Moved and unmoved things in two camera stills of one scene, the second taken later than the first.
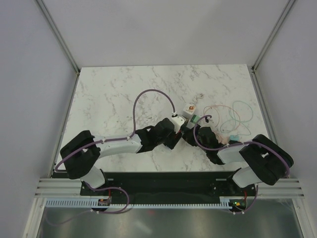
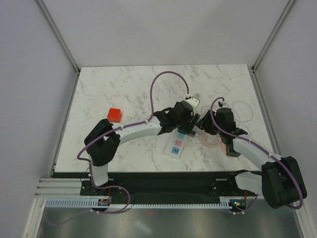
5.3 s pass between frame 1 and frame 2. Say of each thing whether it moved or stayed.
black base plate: stayed
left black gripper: moved
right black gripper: moved
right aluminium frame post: stayed
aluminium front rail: stayed
